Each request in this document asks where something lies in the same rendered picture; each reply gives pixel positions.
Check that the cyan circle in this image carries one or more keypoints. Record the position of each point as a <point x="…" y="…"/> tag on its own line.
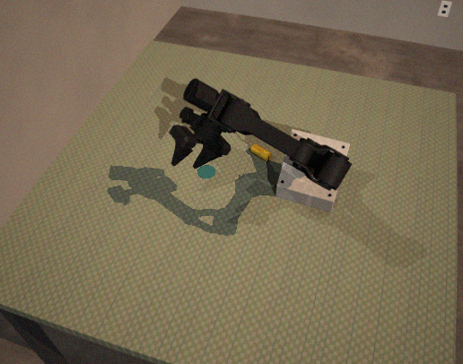
<point x="206" y="171"/>

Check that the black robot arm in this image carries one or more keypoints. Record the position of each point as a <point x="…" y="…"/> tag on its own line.
<point x="329" y="169"/>

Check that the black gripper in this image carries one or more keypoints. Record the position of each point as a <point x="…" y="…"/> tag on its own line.
<point x="207" y="133"/>

